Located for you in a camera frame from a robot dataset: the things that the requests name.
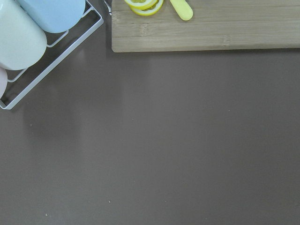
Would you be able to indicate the white wire cup rack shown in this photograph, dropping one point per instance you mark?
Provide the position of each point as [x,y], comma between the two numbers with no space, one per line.
[59,46]

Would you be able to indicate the yellow lemon slices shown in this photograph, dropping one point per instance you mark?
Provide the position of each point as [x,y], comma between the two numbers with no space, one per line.
[145,7]

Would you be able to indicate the yellow plastic knife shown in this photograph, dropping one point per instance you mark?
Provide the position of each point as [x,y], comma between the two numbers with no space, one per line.
[183,9]

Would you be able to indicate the pale green cup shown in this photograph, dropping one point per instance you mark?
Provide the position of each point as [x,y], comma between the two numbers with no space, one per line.
[22,42]

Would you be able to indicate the pale pink cup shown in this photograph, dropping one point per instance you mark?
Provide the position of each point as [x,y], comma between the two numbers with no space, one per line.
[3,81]

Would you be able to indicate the wooden cutting board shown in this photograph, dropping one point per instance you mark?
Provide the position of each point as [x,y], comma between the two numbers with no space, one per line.
[215,25]

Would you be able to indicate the light blue cup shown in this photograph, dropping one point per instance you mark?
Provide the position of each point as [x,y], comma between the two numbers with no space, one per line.
[54,16]

